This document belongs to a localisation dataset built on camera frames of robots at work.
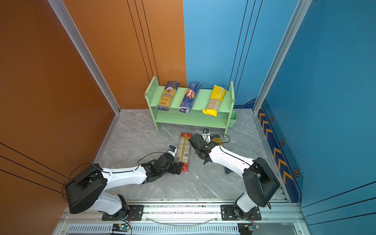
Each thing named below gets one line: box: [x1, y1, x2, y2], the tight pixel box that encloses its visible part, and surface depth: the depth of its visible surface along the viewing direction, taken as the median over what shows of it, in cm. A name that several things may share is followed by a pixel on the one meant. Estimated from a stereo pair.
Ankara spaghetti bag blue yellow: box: [156, 80, 180, 112], surface depth 88 cm
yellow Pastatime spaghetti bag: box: [202, 85, 227, 118], surface depth 84 cm
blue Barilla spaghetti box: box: [178, 81, 202, 114], surface depth 86 cm
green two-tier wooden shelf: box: [144, 75, 235, 138], surface depth 91 cm
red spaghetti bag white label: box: [176, 132, 193, 173], surface depth 95 cm
